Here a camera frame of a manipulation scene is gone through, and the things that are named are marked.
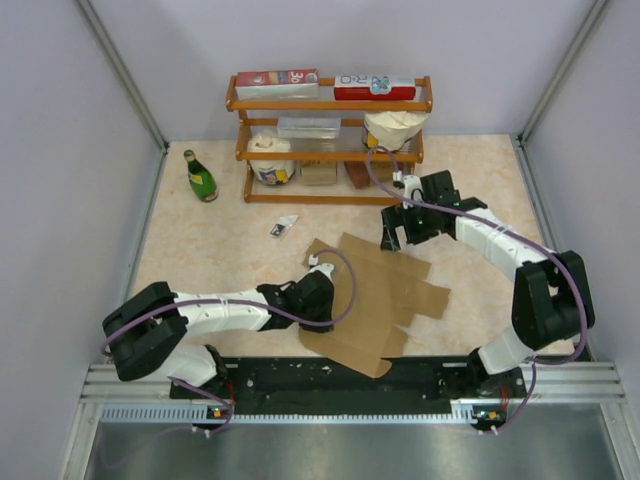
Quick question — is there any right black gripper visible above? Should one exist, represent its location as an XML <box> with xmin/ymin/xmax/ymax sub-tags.
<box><xmin>381</xmin><ymin>197</ymin><xmax>439</xmax><ymax>252</ymax></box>

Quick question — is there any brown cardboard box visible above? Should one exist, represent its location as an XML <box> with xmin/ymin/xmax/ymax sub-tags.
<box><xmin>299</xmin><ymin>233</ymin><xmax>450</xmax><ymax>378</ymax></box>

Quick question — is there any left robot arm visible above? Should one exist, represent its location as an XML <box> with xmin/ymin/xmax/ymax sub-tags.
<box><xmin>102</xmin><ymin>264</ymin><xmax>335</xmax><ymax>397</ymax></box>

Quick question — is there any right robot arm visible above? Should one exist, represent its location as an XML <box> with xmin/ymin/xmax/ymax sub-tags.
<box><xmin>380</xmin><ymin>171</ymin><xmax>595</xmax><ymax>396</ymax></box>

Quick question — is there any red white carton box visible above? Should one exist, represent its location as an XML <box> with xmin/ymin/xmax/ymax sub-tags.
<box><xmin>333</xmin><ymin>74</ymin><xmax>417</xmax><ymax>101</ymax></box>

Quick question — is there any red silver foil box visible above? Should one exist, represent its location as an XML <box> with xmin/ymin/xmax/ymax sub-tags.
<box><xmin>235</xmin><ymin>68</ymin><xmax>319</xmax><ymax>100</ymax></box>

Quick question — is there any brown brick package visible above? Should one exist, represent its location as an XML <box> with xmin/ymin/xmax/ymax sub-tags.
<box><xmin>344</xmin><ymin>162</ymin><xmax>395</xmax><ymax>189</ymax></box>

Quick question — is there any small clear plastic packet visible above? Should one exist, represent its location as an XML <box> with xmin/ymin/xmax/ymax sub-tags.
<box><xmin>269</xmin><ymin>215</ymin><xmax>298</xmax><ymax>238</ymax></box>

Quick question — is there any large white paper bag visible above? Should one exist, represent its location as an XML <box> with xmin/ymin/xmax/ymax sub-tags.
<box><xmin>362</xmin><ymin>111</ymin><xmax>428</xmax><ymax>151</ymax></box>

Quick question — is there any tan cardboard block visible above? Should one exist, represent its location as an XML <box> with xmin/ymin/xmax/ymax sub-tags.
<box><xmin>300</xmin><ymin>161</ymin><xmax>337</xmax><ymax>186</ymax></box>

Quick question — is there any small white flour bag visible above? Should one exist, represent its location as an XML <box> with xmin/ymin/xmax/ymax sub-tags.
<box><xmin>247</xmin><ymin>130</ymin><xmax>295</xmax><ymax>186</ymax></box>

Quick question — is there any clear plastic container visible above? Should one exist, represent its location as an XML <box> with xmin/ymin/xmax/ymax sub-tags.
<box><xmin>277</xmin><ymin>117</ymin><xmax>341</xmax><ymax>140</ymax></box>

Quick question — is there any green glass bottle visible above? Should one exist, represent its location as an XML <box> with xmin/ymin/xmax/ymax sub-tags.
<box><xmin>183</xmin><ymin>150</ymin><xmax>218</xmax><ymax>203</ymax></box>

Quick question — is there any wooden three-tier shelf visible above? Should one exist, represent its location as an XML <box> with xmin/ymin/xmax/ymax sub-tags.
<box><xmin>225</xmin><ymin>76</ymin><xmax>433</xmax><ymax>207</ymax></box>

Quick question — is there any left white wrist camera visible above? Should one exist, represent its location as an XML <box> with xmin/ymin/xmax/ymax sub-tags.
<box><xmin>308</xmin><ymin>254</ymin><xmax>335</xmax><ymax>280</ymax></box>

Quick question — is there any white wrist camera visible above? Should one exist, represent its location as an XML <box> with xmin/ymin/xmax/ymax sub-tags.
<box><xmin>308</xmin><ymin>254</ymin><xmax>335</xmax><ymax>280</ymax></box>
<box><xmin>392</xmin><ymin>171</ymin><xmax>423</xmax><ymax>210</ymax></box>

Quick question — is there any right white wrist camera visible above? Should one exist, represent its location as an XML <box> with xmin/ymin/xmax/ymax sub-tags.
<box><xmin>392</xmin><ymin>171</ymin><xmax>423</xmax><ymax>210</ymax></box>

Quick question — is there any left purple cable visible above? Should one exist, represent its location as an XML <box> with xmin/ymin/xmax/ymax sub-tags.
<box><xmin>101</xmin><ymin>248</ymin><xmax>359</xmax><ymax>439</ymax></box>

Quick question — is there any purple cable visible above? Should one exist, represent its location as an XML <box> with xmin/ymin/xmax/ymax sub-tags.
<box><xmin>101</xmin><ymin>248</ymin><xmax>359</xmax><ymax>439</ymax></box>
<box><xmin>365</xmin><ymin>145</ymin><xmax>589</xmax><ymax>434</ymax></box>

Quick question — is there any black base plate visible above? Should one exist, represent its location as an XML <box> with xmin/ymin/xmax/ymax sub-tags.
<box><xmin>200</xmin><ymin>356</ymin><xmax>525</xmax><ymax>414</ymax></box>

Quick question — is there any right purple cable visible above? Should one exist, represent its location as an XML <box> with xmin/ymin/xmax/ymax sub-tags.
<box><xmin>365</xmin><ymin>145</ymin><xmax>589</xmax><ymax>434</ymax></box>

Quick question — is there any grey slotted cable duct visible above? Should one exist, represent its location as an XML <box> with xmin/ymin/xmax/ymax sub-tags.
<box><xmin>100</xmin><ymin>403</ymin><xmax>500</xmax><ymax>426</ymax></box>

